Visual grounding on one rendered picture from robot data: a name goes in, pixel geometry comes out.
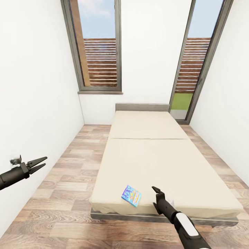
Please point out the board game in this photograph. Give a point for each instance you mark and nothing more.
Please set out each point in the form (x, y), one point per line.
(131, 195)

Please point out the door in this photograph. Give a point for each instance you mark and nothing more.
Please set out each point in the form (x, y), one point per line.
(205, 24)

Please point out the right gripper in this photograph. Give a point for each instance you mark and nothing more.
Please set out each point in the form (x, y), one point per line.
(161, 204)

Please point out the fixed window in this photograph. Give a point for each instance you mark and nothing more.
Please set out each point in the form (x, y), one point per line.
(94, 34)

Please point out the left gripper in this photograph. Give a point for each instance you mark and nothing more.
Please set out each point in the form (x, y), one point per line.
(21, 172)

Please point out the bed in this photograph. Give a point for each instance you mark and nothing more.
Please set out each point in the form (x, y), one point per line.
(147, 148)

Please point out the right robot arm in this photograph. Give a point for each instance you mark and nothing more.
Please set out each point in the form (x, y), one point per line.
(189, 236)

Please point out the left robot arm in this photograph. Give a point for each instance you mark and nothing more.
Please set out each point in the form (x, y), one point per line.
(19, 170)

